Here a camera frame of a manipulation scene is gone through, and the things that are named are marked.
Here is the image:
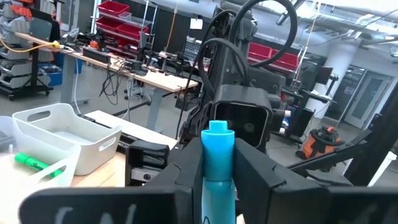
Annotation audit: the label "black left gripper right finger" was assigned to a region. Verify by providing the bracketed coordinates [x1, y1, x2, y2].
[233, 138, 330, 224]

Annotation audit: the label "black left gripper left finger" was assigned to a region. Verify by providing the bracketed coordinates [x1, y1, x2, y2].
[144, 136, 205, 224]

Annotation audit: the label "teal highlighter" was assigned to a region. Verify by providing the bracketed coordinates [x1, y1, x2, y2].
[200, 119, 237, 224]

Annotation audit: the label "green highlighter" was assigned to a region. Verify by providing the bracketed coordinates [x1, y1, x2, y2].
[14, 151, 65, 180]

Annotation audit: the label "white plastic bin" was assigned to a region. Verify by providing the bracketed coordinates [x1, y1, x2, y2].
[12, 103, 123, 177]

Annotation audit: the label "orange shop vacuum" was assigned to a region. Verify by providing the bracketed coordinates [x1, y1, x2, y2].
[295, 125, 346, 162]

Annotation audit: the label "wooden desk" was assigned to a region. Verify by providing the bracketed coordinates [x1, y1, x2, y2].
[14, 30, 200, 133]

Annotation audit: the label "black diagonal strut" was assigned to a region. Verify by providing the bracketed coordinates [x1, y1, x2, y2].
[285, 129, 374, 175]

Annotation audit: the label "red shelf bins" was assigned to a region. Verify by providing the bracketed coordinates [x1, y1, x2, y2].
[247, 42, 302, 73]
[95, 0, 150, 49]

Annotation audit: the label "blue bin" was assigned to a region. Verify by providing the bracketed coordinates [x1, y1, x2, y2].
[39, 52, 84, 87]

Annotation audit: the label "white pillar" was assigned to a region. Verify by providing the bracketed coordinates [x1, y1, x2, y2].
[306, 39, 361, 121]

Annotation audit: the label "grey glass door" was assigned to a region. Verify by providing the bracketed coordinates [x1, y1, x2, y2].
[343, 70, 393, 131]

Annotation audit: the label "white paper tag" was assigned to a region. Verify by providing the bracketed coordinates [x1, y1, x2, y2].
[189, 17, 204, 30]

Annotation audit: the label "equipment cart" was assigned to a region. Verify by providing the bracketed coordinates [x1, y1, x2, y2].
[0, 0, 54, 101]

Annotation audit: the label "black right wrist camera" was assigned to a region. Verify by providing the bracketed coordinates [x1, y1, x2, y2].
[212, 83, 275, 149]

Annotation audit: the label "black desk cables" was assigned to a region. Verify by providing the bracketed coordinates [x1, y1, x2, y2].
[98, 60, 131, 106]

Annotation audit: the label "black frame post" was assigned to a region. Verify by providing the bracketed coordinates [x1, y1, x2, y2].
[343, 88, 398, 188]

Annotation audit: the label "black cable loop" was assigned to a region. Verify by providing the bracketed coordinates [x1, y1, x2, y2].
[197, 37, 251, 100]

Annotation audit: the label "yellow cable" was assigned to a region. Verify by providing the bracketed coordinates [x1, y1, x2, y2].
[0, 36, 62, 54]

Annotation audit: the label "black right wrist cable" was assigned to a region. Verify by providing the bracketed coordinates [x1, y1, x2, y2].
[229, 0, 299, 68]

